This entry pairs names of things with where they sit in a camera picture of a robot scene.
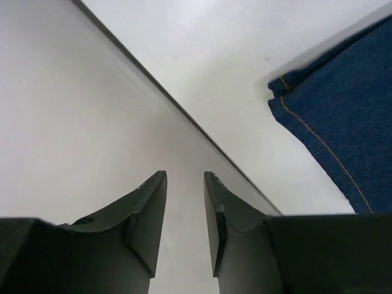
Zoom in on blue denim trousers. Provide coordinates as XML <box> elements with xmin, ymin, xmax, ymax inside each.
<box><xmin>268</xmin><ymin>17</ymin><xmax>391</xmax><ymax>214</ymax></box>

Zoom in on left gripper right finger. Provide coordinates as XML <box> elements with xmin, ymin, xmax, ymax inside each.
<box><xmin>204</xmin><ymin>171</ymin><xmax>391</xmax><ymax>293</ymax></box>

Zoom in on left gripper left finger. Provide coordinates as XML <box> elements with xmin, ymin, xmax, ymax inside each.
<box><xmin>1</xmin><ymin>171</ymin><xmax>167</xmax><ymax>293</ymax></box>

